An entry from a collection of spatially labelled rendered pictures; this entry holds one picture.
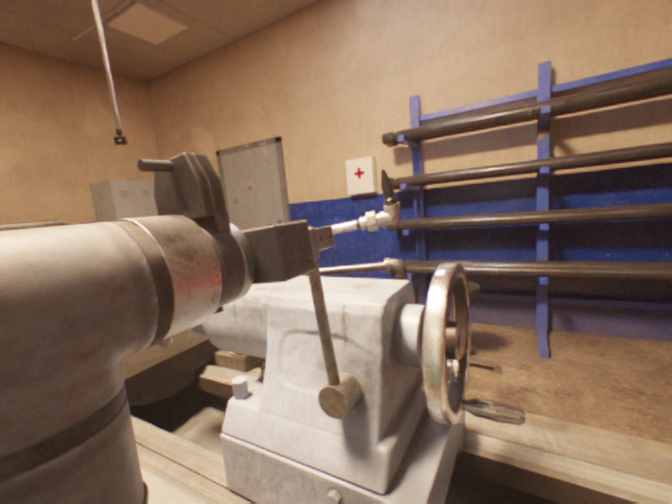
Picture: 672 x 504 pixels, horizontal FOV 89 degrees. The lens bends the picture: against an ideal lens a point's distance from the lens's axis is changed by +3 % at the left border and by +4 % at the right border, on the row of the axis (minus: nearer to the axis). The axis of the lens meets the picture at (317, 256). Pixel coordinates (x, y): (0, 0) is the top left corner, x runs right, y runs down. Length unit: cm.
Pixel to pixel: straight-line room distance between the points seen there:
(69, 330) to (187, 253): 8
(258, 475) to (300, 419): 12
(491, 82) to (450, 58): 43
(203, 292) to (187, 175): 9
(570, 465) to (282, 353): 50
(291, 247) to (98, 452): 18
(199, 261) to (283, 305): 32
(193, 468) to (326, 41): 403
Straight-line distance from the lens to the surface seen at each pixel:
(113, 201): 509
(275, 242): 28
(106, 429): 24
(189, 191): 29
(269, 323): 57
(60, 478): 23
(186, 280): 24
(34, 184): 535
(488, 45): 369
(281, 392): 57
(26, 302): 20
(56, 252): 22
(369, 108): 387
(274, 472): 61
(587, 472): 77
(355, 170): 372
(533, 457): 76
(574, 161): 313
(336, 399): 47
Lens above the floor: 130
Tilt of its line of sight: 9 degrees down
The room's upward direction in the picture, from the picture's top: 6 degrees counter-clockwise
